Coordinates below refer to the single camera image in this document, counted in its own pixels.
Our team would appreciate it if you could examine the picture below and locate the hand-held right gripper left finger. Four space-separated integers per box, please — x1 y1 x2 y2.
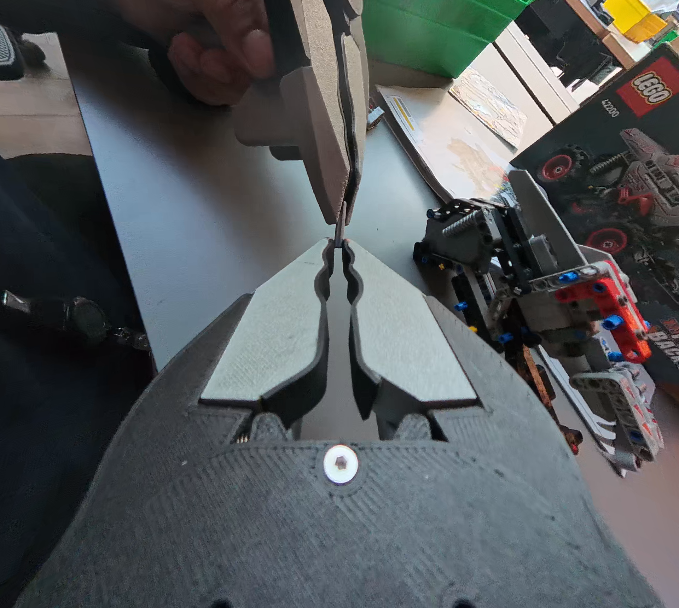
200 237 334 429

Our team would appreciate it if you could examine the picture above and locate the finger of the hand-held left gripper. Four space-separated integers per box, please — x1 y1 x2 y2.
342 30 371 227
233 66 354 225

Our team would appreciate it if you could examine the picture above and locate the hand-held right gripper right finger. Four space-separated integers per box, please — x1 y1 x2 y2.
343 240 478 424

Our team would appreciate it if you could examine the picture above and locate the open lego instruction booklet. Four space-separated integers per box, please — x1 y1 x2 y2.
376 82 531 208

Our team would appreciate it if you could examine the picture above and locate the lego sticker sheet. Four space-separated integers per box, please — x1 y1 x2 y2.
448 66 529 148

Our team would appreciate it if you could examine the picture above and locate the grey lego truck model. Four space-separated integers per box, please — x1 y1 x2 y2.
413 169 665 477

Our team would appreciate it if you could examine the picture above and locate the black lego set box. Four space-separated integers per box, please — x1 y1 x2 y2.
508 42 679 387

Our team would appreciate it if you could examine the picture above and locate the person's left hand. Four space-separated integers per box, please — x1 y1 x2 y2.
94 0 278 106

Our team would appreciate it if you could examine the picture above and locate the white cabinet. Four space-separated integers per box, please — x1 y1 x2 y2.
492 22 580 127

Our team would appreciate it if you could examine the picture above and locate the yellow plastic bin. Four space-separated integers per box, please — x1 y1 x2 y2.
604 0 669 45

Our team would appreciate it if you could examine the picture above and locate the black shoe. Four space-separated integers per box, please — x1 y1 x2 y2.
0 24 47 82

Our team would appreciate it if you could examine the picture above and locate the black keychain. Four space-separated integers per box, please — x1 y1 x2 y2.
0 289 152 352

